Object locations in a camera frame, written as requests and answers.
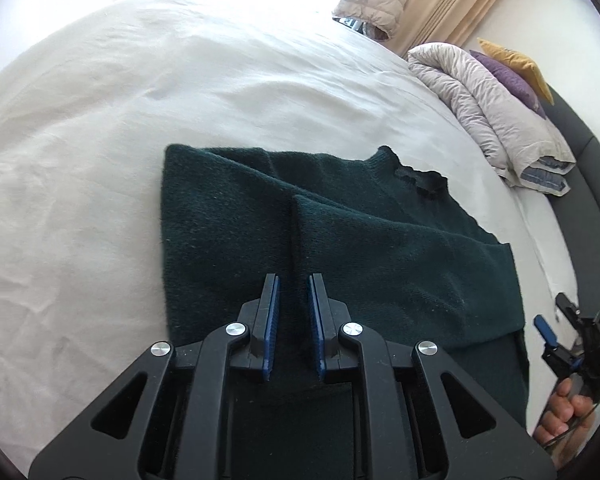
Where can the purple pillow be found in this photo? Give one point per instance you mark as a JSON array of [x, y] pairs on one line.
[[513, 82]]

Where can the yellow pillow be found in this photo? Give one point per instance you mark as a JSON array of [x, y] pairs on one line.
[[521, 64]]

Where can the person's right hand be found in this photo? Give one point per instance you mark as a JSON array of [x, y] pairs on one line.
[[568, 415]]

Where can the folded beige grey duvet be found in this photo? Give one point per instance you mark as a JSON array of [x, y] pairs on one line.
[[523, 147]]

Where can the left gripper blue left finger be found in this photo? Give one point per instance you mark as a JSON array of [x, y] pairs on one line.
[[264, 327]]

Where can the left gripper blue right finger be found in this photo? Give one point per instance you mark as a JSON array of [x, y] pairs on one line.
[[324, 330]]

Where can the dark green knit sweater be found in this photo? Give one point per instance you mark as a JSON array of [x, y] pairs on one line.
[[390, 242]]

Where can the beige puffer jacket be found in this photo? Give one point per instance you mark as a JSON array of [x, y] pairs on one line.
[[380, 19]]

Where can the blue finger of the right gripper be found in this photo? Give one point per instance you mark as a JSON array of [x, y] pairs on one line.
[[546, 332], [569, 310]]

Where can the white bed sheet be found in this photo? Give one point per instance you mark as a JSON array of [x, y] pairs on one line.
[[85, 116]]

